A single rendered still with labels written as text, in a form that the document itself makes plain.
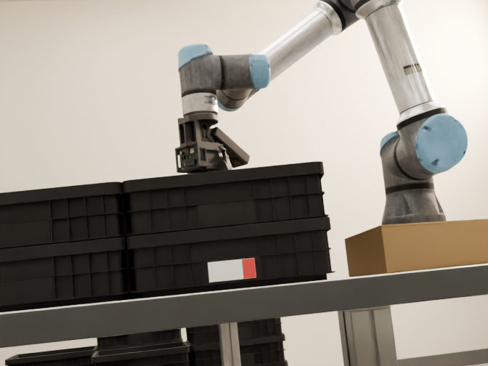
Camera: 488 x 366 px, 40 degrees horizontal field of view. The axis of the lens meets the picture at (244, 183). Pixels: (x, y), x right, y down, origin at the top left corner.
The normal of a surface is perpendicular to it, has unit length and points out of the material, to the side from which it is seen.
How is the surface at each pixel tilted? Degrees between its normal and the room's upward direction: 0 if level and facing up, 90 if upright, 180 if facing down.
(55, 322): 90
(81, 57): 90
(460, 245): 90
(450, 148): 96
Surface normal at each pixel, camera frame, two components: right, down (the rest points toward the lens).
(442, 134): 0.23, -0.07
